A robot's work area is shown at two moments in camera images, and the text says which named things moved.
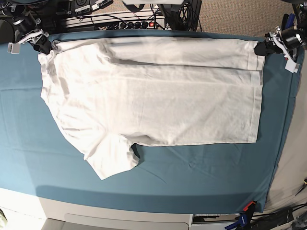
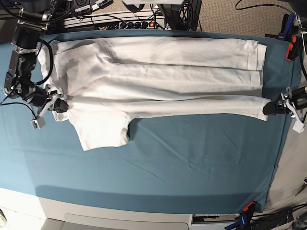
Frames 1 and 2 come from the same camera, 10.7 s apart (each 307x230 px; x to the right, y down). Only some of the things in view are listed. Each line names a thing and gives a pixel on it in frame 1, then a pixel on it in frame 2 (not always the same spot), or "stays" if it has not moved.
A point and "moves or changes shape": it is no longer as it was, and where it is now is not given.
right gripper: [289, 40] to [288, 102]
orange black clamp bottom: [251, 207] stays
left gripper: [26, 25] to [38, 97]
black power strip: [136, 25] stays
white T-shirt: [110, 93] moves or changes shape
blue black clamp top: [287, 20] stays
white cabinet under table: [62, 215] stays
